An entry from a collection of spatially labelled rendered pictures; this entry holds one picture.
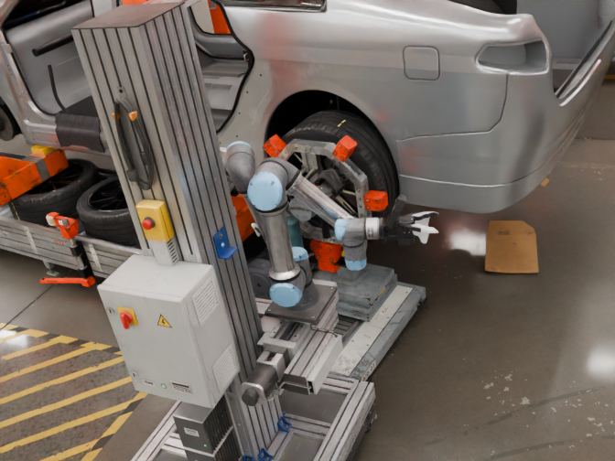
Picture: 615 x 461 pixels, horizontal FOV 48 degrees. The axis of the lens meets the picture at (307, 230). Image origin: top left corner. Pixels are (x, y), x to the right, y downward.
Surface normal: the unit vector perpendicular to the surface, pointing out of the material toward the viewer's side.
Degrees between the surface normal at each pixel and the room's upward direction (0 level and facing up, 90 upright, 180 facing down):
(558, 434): 0
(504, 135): 90
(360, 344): 0
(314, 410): 0
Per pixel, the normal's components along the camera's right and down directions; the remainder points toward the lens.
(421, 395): -0.15, -0.85
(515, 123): 0.10, 0.50
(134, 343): -0.40, 0.52
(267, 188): -0.18, 0.41
